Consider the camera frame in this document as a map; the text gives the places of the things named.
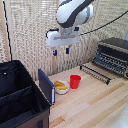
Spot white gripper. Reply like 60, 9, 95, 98
45, 27, 81, 57

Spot red plastic cup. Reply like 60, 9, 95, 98
69, 74, 82, 90

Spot metal oven rack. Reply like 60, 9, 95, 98
92, 53, 128, 76

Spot yellow food pieces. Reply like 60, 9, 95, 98
54, 80, 67, 91

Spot bamboo blind screen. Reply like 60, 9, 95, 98
0, 0, 128, 81

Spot blue book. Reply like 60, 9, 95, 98
37, 68, 56, 106

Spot white bowl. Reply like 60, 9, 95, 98
53, 80, 71, 95

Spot black dish rack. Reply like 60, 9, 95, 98
92, 37, 128, 80
79, 63, 114, 86

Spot thin black pole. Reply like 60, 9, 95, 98
2, 0, 13, 63

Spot black fabric storage box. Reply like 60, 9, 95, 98
0, 59, 53, 128

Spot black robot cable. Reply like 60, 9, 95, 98
79, 10, 128, 36

